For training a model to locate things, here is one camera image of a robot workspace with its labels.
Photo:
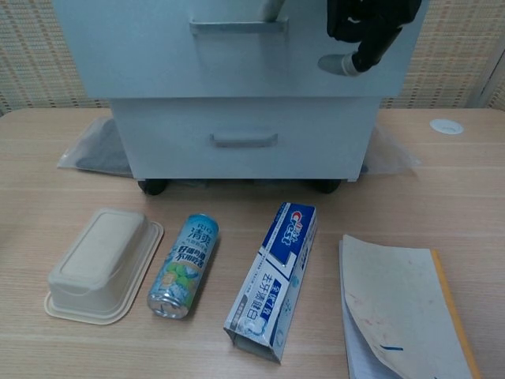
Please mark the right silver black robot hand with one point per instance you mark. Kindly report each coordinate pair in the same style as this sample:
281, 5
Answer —
367, 19

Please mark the black caster wheel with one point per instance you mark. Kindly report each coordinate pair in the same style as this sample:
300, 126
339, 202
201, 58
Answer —
328, 186
154, 187

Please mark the grey metal drawer front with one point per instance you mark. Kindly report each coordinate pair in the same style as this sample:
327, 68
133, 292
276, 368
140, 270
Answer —
165, 134

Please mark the blue white toothpaste box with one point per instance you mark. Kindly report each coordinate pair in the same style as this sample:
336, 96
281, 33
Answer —
272, 284

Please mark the worn beige notebook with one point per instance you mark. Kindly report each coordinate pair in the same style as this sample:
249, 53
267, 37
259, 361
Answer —
402, 300

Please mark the clear plastic bag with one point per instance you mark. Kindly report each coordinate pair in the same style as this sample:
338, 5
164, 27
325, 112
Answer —
94, 152

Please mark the light blue drink can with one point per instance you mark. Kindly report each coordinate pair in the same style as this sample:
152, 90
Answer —
185, 264

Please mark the beige paper food container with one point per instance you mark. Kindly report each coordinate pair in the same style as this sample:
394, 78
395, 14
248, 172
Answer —
98, 260

